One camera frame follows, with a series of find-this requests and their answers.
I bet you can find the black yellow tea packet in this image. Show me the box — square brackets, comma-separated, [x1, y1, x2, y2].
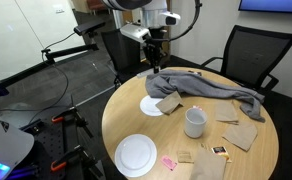
[211, 145, 232, 163]

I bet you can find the wooden door frame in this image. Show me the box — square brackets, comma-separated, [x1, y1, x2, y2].
[120, 0, 171, 66]

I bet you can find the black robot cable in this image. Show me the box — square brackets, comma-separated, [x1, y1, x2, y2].
[157, 0, 203, 44]

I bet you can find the black mesh office chair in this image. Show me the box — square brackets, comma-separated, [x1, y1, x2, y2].
[199, 24, 292, 96]
[100, 28, 154, 89]

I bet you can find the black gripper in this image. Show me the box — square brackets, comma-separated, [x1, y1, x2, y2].
[142, 35, 166, 74]

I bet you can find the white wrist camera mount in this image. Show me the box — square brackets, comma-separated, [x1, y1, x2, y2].
[119, 23, 151, 44]

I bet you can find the brown sugar packet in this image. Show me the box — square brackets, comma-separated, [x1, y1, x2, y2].
[176, 150, 195, 164]

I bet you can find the brown paper napkin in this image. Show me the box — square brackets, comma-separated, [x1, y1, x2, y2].
[214, 99, 240, 125]
[155, 90, 184, 116]
[189, 147, 228, 180]
[221, 120, 259, 153]

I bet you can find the wall mounted tv screen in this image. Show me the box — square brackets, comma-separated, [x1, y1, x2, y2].
[238, 0, 292, 14]

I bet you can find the black camera cable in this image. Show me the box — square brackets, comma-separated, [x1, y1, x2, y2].
[0, 31, 77, 125]

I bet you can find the white light switch plate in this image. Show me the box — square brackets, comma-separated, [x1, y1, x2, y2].
[52, 4, 66, 14]

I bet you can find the orange black bar clamp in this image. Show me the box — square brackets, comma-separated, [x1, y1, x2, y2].
[50, 143, 104, 180]
[50, 105, 94, 139]

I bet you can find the black camera boom stand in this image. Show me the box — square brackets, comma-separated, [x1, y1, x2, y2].
[40, 21, 106, 66]

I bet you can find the small dark packet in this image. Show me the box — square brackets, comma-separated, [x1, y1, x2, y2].
[187, 70, 203, 77]

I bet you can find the white device with blue light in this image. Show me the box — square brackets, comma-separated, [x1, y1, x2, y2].
[0, 104, 35, 180]

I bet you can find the black perforated base board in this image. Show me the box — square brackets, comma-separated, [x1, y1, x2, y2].
[5, 116, 104, 180]

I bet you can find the white ceramic mug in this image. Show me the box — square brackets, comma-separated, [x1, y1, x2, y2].
[184, 107, 208, 139]

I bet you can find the grey sweater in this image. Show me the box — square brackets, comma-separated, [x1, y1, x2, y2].
[145, 69, 266, 123]

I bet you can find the red seat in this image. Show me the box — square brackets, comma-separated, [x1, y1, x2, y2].
[85, 0, 109, 11]

